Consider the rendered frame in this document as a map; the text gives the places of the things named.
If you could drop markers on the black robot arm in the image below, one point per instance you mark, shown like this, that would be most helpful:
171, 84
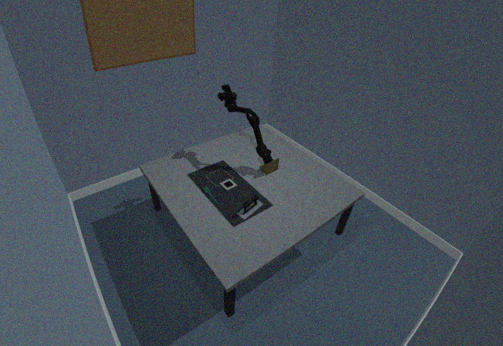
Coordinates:
231, 106

